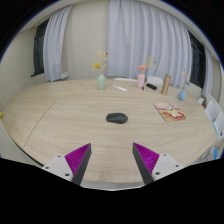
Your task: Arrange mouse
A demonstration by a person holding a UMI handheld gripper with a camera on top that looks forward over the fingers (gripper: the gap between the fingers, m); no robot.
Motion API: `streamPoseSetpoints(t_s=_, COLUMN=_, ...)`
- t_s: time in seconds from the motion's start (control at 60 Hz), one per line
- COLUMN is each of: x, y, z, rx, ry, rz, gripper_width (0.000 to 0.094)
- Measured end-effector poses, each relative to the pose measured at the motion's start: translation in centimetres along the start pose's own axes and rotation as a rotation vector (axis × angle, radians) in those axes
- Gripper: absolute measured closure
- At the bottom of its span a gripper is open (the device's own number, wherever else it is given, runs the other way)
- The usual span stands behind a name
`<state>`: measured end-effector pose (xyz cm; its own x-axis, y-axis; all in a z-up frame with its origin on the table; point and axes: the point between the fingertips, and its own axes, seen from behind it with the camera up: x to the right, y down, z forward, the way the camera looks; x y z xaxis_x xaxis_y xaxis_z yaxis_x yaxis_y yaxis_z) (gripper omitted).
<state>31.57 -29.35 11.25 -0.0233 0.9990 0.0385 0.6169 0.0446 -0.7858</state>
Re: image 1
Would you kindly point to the wide white curtain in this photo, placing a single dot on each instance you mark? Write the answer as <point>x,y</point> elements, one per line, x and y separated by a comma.
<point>146,36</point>

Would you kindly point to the dark pen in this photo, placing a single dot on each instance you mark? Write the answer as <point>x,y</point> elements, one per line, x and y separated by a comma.
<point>143,88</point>

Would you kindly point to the blue vase with dried stems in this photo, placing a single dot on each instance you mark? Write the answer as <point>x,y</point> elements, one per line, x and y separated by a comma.
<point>181,95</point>

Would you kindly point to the black rectangular case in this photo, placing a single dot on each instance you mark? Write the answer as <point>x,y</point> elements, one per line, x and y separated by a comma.
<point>151,86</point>

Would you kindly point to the black computer mouse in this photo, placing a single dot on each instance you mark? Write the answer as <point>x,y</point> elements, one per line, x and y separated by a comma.
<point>117,118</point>

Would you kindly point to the dark framed window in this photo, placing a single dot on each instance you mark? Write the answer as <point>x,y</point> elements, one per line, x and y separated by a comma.
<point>197,60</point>
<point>39,50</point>

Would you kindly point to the white remote control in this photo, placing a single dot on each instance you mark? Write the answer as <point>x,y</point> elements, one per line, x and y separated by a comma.
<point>120,88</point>

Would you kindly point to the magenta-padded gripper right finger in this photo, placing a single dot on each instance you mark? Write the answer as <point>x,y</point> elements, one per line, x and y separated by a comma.
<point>148,159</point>

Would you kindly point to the colourful printed mouse pad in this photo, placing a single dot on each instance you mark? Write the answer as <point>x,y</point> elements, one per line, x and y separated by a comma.
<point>169,112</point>

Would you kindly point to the green vase with yellow flowers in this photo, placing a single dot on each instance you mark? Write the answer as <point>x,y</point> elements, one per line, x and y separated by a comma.
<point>101,82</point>

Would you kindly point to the pink vase with flowers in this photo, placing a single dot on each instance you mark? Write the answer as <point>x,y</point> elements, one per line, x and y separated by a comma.
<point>140,81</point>

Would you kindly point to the narrow white curtain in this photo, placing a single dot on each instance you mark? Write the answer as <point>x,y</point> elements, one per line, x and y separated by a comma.
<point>55,50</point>
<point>208,75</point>

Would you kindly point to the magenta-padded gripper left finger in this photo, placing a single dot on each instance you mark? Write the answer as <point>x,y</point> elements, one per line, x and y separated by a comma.
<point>77,159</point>

